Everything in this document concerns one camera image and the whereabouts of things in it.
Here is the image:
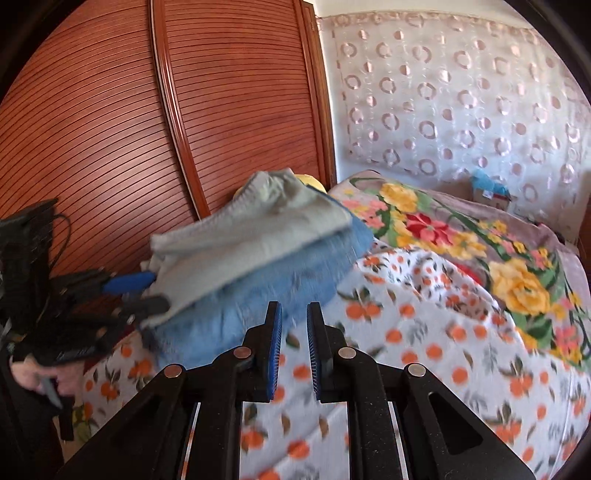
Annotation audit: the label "person's left hand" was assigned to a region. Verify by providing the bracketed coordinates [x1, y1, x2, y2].
[11, 356, 86, 398]

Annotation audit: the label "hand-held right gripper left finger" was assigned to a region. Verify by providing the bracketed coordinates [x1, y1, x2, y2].
[55, 301, 283, 480]

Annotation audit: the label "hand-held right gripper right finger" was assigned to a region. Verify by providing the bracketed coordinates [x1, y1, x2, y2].
[306, 302, 546, 480]

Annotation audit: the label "grey pants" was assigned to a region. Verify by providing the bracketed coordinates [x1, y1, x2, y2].
[141, 170, 355, 325]

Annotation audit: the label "yellow cloth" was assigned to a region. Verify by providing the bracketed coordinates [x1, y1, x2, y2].
[294, 174, 327, 193]

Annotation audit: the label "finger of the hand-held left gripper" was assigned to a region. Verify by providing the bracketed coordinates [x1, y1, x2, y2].
[113, 296, 170, 320]
[69, 271, 157, 296]

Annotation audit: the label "wooden louvred wardrobe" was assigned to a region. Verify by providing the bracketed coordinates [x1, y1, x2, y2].
[0, 0, 339, 303]

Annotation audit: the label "blue plush toy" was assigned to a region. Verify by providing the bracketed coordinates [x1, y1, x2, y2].
[471, 168, 509, 198]

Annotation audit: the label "sheer ring pattern curtain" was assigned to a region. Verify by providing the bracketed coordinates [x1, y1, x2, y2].
[316, 11, 591, 234]

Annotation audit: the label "floral blanket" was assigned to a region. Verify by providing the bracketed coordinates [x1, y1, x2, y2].
[328, 171, 591, 370]

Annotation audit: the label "orange fruit print bedsheet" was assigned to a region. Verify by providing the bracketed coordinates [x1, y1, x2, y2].
[76, 244, 587, 480]

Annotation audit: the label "blue jeans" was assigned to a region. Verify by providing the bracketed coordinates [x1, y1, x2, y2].
[141, 217, 376, 368]

